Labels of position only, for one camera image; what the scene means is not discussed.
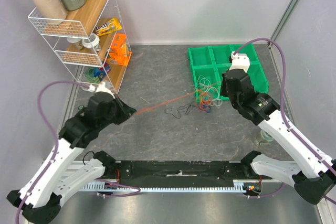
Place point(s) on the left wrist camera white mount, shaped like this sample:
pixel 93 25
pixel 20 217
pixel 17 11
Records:
pixel 102 87

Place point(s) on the yellow candy bag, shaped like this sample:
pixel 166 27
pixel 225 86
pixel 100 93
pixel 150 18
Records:
pixel 108 27

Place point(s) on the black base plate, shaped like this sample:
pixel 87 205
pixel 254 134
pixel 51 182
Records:
pixel 125 171

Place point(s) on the beige pump bottle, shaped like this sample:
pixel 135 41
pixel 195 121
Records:
pixel 52 10

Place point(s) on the white wire shelf rack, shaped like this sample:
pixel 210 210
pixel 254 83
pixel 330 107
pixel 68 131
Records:
pixel 79 24

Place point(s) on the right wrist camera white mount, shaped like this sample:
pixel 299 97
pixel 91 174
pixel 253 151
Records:
pixel 239 61

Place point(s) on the green blue toy car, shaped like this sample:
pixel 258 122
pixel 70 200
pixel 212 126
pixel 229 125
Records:
pixel 95 74

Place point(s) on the orange snack box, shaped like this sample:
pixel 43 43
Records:
pixel 119 52

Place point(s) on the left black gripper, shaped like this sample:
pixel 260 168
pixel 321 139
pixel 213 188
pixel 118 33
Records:
pixel 125 110

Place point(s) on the clear glass bottle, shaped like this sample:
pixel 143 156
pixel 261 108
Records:
pixel 263 139

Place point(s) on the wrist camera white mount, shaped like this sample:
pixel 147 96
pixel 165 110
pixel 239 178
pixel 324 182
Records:
pixel 239 61
pixel 102 87

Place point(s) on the green six-compartment bin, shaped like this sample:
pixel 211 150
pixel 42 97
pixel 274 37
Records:
pixel 208 63

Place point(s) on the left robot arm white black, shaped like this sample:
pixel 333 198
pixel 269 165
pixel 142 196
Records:
pixel 41 199

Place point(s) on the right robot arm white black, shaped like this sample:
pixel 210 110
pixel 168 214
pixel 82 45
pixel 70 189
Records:
pixel 312 174

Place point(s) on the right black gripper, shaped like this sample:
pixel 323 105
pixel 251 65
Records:
pixel 233 77

